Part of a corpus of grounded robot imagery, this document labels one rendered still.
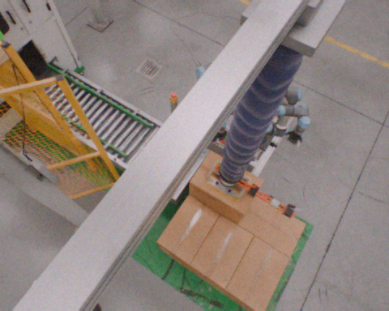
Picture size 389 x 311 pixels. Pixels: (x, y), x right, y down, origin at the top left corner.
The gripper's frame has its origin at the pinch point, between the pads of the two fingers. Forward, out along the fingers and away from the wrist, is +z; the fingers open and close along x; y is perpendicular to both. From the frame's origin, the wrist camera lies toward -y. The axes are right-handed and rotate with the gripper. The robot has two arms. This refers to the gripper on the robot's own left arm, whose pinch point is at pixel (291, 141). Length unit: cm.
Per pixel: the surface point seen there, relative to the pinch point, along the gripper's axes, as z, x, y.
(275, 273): 98, 54, 76
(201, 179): 58, -52, 48
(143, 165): -153, -31, 125
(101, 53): 152, -310, -75
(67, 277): -153, -29, 150
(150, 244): 152, -73, 118
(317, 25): -135, -18, 41
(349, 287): 152, 140, 32
